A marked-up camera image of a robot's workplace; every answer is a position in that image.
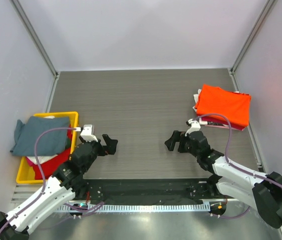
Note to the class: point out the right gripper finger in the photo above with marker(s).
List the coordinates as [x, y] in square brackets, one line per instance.
[170, 143]
[177, 136]

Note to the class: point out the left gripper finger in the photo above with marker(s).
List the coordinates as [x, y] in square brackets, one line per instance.
[110, 144]
[108, 150]

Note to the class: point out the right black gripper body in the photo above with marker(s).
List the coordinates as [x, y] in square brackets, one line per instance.
[181, 144]

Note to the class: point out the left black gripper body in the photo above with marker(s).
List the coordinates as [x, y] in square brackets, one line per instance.
[96, 148]

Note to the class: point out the orange t shirt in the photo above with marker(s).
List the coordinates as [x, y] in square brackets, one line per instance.
[233, 105]

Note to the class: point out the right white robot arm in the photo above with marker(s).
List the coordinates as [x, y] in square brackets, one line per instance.
[260, 191]

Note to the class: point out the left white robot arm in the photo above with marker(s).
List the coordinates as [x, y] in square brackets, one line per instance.
[64, 185]

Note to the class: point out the grey blue t shirt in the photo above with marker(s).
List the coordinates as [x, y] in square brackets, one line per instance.
[48, 136]

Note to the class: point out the red shirt in bin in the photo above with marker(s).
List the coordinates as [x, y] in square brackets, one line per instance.
[50, 166]

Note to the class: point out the folded white t shirt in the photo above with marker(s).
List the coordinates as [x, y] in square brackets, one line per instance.
[196, 99]

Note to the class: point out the folded red t shirt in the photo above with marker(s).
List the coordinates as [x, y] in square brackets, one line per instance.
[237, 127]

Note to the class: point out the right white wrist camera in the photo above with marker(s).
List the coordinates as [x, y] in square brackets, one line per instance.
[193, 125]

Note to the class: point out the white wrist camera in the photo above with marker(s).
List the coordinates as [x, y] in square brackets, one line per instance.
[86, 133]
[193, 125]

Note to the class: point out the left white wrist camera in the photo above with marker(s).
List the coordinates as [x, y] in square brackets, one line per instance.
[86, 133]

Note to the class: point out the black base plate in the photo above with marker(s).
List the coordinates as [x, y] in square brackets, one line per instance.
[151, 192]

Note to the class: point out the white slotted cable duct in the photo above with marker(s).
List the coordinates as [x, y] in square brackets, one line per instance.
[204, 207]

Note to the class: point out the right aluminium frame post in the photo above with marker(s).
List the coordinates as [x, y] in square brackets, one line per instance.
[261, 19]

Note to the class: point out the aluminium frame post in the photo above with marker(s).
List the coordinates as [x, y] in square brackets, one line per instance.
[261, 19]
[33, 35]

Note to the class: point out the left aluminium frame post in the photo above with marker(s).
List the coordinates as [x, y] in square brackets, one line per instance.
[33, 35]

